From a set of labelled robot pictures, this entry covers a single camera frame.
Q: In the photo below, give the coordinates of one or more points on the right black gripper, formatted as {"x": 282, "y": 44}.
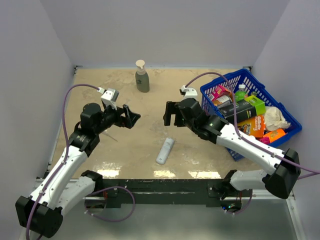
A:
{"x": 172, "y": 108}

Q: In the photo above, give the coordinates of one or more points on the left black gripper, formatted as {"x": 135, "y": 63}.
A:
{"x": 128, "y": 120}

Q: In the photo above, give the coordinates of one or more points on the white remote control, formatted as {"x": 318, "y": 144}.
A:
{"x": 165, "y": 151}

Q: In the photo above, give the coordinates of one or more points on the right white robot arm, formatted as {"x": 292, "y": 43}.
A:
{"x": 279, "y": 171}

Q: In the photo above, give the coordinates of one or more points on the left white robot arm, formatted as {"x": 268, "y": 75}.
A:
{"x": 43, "y": 210}

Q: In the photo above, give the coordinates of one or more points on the grey soap dispenser bottle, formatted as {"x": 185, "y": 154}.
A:
{"x": 142, "y": 77}

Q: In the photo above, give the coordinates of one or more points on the brown label can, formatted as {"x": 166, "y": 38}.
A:
{"x": 222, "y": 101}

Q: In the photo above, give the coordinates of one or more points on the pink snack box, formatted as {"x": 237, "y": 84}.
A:
{"x": 218, "y": 92}

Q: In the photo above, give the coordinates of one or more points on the green drink bottle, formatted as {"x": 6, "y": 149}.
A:
{"x": 241, "y": 93}

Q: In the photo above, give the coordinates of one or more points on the black and green box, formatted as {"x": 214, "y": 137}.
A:
{"x": 246, "y": 108}

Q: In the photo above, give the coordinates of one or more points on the blue plastic basket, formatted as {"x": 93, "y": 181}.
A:
{"x": 244, "y": 76}

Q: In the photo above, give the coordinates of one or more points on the orange razor package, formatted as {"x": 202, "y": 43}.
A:
{"x": 254, "y": 126}

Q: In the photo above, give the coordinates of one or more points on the crumpled beige cloth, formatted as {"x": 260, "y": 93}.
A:
{"x": 274, "y": 119}

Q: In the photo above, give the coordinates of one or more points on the orange snack bag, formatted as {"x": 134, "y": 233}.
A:
{"x": 272, "y": 136}

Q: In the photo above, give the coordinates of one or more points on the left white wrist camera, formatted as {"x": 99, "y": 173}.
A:
{"x": 109, "y": 98}

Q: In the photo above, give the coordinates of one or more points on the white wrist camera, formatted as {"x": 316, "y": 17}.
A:
{"x": 109, "y": 98}
{"x": 188, "y": 92}

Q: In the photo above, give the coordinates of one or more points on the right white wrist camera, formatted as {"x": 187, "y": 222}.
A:
{"x": 188, "y": 92}

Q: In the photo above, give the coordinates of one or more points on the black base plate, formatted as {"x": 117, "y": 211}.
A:
{"x": 207, "y": 192}

